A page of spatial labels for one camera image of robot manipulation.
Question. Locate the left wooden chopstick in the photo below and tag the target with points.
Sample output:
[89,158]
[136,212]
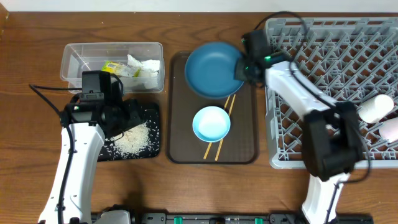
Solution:
[214,125]

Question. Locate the grey dishwasher rack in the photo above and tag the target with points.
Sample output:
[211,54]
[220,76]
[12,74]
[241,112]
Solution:
[348,58]

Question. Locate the white napkin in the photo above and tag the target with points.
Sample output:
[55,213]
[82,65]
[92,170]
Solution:
[145,72]

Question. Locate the pink cup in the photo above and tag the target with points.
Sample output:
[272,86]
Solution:
[389,130]

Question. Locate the yellow snack wrapper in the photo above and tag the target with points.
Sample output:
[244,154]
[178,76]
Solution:
[120,69]

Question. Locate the green cup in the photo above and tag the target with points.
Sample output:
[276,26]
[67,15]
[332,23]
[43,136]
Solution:
[374,109]

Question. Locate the food crumbs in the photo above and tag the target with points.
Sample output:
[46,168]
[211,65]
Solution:
[139,142]

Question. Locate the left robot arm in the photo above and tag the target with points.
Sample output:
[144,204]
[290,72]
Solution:
[86,126]

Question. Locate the right wooden chopstick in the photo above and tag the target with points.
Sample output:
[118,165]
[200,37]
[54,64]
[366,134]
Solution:
[228,127]

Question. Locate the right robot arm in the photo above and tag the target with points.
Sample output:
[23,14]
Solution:
[331,144]

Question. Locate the brown serving tray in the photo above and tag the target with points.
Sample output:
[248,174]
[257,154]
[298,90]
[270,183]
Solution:
[240,146]

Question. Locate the wooden chopstick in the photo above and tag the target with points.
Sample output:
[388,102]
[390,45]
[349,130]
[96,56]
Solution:
[228,127]
[214,125]

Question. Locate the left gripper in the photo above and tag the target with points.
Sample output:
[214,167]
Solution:
[131,112]

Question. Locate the dark blue plate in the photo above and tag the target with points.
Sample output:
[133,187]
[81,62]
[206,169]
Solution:
[210,69]

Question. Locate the light blue bowl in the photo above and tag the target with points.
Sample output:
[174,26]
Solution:
[198,120]

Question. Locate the clear plastic bin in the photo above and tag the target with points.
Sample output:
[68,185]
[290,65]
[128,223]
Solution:
[78,58]

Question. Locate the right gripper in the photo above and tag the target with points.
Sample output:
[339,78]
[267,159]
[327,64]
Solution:
[239,71]

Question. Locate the black bin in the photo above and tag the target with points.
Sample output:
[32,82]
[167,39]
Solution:
[151,113]

